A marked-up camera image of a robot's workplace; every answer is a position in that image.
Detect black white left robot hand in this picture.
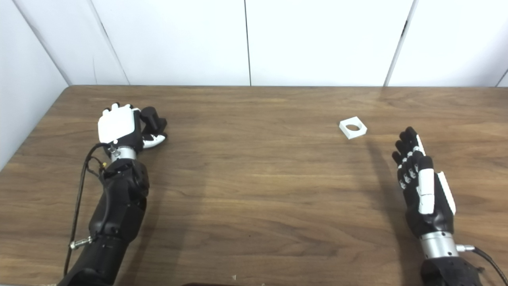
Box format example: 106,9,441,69
98,103,167,153

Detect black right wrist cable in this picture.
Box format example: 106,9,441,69
456,245,508,284

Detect black peg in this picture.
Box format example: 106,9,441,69
140,106,167,137

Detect thin wire with yellow connector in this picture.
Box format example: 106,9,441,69
87,156,108,180

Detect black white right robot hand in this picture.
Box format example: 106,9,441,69
392,127,456,239

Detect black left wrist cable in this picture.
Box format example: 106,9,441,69
63,143,115,276

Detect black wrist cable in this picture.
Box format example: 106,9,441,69
456,245,508,284
63,143,115,276

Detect white square piece with hole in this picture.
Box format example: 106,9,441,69
339,116,368,140

